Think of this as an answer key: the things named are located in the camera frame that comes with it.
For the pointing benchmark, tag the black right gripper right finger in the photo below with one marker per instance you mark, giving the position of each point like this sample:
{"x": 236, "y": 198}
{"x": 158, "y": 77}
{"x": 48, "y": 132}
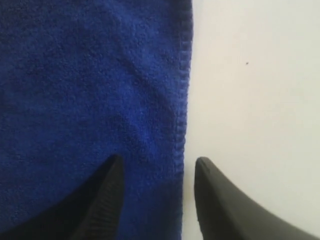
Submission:
{"x": 224, "y": 212}

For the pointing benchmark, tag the blue towel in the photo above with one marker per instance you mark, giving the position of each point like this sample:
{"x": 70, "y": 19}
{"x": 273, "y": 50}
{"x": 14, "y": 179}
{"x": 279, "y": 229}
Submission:
{"x": 82, "y": 80}

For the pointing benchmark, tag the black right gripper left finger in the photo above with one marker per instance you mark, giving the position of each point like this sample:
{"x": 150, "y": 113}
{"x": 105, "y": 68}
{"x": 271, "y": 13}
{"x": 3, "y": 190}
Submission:
{"x": 92, "y": 212}

